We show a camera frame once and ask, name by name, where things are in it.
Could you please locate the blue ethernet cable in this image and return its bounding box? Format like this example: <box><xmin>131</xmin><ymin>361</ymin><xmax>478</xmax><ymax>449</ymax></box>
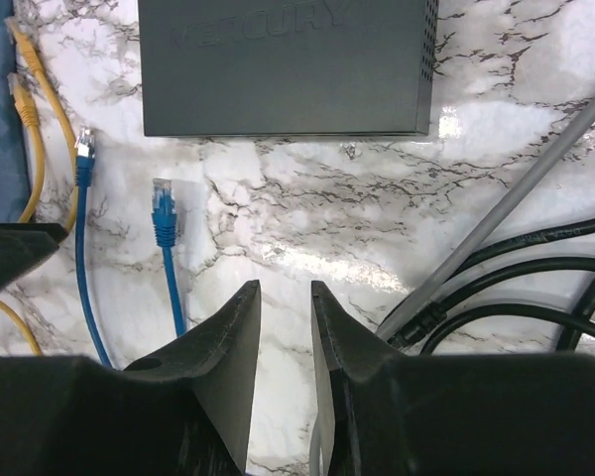
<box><xmin>73</xmin><ymin>127</ymin><xmax>114</xmax><ymax>371</ymax></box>
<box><xmin>151</xmin><ymin>177</ymin><xmax>188</xmax><ymax>339</ymax></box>

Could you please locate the grey ethernet cable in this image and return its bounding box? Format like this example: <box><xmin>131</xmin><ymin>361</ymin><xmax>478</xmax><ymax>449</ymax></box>
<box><xmin>376</xmin><ymin>66</ymin><xmax>595</xmax><ymax>341</ymax></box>

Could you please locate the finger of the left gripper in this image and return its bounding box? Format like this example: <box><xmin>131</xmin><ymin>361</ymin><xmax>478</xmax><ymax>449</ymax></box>
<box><xmin>0</xmin><ymin>223</ymin><xmax>67</xmax><ymax>292</ymax></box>

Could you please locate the black network switch box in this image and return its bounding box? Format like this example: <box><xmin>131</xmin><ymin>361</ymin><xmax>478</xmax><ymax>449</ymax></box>
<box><xmin>138</xmin><ymin>0</ymin><xmax>439</xmax><ymax>137</ymax></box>

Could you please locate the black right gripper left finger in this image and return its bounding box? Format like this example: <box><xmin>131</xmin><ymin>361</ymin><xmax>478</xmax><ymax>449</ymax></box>
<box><xmin>124</xmin><ymin>280</ymin><xmax>262</xmax><ymax>471</ymax></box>

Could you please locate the black ethernet cable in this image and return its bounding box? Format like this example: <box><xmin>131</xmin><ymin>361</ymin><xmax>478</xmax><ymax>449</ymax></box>
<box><xmin>420</xmin><ymin>212</ymin><xmax>595</xmax><ymax>356</ymax></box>
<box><xmin>389</xmin><ymin>255</ymin><xmax>595</xmax><ymax>351</ymax></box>

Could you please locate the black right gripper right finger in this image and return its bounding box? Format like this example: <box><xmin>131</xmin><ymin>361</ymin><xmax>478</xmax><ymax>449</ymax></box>
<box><xmin>311</xmin><ymin>281</ymin><xmax>412</xmax><ymax>475</ymax></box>

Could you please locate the yellow ethernet cable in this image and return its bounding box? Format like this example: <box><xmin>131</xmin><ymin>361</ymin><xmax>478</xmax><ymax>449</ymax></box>
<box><xmin>0</xmin><ymin>73</ymin><xmax>47</xmax><ymax>358</ymax></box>
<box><xmin>3</xmin><ymin>17</ymin><xmax>80</xmax><ymax>234</ymax></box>

